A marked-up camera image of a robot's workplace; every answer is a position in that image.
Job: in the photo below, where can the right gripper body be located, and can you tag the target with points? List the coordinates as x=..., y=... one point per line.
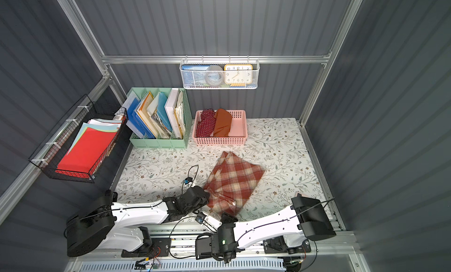
x=228, y=218

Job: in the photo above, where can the black wire wall basket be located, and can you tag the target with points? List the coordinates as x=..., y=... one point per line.
x=84, y=113

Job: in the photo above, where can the white wire wall basket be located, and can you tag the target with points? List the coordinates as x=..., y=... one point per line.
x=222, y=62

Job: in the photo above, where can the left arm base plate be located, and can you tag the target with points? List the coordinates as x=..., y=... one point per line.
x=158, y=246

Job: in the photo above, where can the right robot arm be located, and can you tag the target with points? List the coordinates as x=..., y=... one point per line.
x=305, y=218

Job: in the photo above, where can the rust brown skirt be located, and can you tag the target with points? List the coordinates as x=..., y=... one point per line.
x=223, y=123

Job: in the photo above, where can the red paper stack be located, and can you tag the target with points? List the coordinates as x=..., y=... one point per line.
x=81, y=158

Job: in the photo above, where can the white binder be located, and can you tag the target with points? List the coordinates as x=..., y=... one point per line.
x=170, y=107

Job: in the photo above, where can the floral table mat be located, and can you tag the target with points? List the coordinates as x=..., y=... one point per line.
x=274, y=143

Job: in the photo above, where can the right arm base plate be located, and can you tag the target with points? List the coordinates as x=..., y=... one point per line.
x=289, y=244

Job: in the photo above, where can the yellow alarm clock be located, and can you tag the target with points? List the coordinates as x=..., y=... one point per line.
x=238, y=74

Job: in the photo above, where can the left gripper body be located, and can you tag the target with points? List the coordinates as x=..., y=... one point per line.
x=197, y=197

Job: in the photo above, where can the pink plastic basket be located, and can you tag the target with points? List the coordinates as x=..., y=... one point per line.
x=238, y=132

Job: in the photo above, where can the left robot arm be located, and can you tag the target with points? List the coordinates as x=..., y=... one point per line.
x=108, y=224

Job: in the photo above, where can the blue folder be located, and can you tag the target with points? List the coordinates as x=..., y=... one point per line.
x=134, y=121

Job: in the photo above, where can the red plaid skirt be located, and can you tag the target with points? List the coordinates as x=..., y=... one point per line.
x=231, y=183

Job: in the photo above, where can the blue box in basket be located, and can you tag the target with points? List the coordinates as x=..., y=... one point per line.
x=193, y=75

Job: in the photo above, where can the red polka dot skirt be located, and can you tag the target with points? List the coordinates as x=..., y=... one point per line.
x=206, y=124

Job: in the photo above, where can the green file organizer box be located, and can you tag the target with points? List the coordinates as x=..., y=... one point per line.
x=152, y=112

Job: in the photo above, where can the grey tape roll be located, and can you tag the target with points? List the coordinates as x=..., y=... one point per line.
x=214, y=76

